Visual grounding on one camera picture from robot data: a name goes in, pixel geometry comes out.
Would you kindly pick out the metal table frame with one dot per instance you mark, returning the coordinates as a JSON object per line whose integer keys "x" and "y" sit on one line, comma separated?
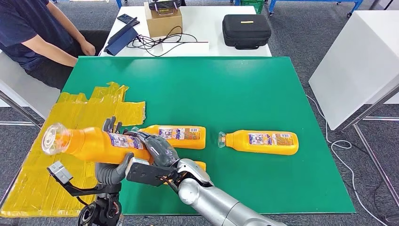
{"x": 373, "y": 157}

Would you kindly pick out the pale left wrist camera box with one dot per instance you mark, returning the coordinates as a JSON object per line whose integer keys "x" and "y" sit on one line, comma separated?
{"x": 59, "y": 172}

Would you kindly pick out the person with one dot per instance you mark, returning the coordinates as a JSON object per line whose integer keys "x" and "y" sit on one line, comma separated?
{"x": 18, "y": 28}

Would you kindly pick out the black zip carrying case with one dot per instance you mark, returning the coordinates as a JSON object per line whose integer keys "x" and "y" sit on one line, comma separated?
{"x": 246, "y": 32}

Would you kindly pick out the large white tabletop panel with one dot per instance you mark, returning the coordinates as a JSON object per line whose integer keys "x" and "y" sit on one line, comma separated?
{"x": 358, "y": 59}

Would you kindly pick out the person's left forearm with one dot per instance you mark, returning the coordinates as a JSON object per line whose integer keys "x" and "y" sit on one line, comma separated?
{"x": 67, "y": 23}

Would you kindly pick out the brown cardboard box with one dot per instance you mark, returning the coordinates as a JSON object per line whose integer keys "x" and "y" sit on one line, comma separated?
{"x": 162, "y": 25}

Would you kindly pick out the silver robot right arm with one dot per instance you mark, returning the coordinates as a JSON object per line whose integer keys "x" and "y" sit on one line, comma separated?
{"x": 212, "y": 202}

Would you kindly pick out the person's right forearm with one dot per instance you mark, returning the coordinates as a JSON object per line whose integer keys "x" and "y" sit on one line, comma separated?
{"x": 53, "y": 51}

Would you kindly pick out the white bench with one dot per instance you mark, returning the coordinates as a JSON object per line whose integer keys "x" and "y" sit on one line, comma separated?
{"x": 25, "y": 90}

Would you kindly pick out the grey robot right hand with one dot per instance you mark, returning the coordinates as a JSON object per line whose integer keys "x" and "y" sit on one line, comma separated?
{"x": 162, "y": 151}

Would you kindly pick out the blue metal rack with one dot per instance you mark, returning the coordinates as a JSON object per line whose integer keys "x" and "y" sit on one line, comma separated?
{"x": 311, "y": 1}

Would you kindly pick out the yellow taped plastic sheet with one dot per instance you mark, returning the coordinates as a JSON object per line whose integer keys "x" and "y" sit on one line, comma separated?
{"x": 31, "y": 187}

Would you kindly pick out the black smartphone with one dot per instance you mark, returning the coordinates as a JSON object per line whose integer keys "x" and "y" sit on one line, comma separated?
{"x": 124, "y": 18}

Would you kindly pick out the orange detergent bottle clear cap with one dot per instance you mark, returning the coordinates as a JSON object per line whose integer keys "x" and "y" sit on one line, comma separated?
{"x": 201, "y": 165}
{"x": 240, "y": 141}
{"x": 199, "y": 142}
{"x": 90, "y": 143}

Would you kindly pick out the person's left hand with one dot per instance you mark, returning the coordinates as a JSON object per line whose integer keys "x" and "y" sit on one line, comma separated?
{"x": 88, "y": 48}

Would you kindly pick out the white table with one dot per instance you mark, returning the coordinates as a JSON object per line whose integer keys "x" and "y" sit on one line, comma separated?
{"x": 202, "y": 21}

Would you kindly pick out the metal bench leg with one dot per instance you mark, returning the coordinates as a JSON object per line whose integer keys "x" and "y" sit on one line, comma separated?
{"x": 17, "y": 108}

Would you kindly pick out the dark blue tablet folder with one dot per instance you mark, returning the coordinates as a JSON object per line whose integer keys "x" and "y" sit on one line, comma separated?
{"x": 121, "y": 39}

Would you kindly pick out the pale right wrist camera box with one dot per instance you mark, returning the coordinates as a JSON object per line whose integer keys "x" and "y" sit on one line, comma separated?
{"x": 146, "y": 173}

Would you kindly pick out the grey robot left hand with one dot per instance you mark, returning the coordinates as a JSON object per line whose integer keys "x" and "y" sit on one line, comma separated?
{"x": 109, "y": 174}

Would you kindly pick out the green plastic crate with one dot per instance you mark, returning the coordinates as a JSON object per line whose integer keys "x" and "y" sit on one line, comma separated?
{"x": 252, "y": 3}

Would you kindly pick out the green table board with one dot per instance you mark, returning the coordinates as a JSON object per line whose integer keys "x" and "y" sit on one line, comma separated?
{"x": 233, "y": 93}

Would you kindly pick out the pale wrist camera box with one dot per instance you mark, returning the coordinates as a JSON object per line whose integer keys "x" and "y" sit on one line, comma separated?
{"x": 146, "y": 173}
{"x": 59, "y": 172}

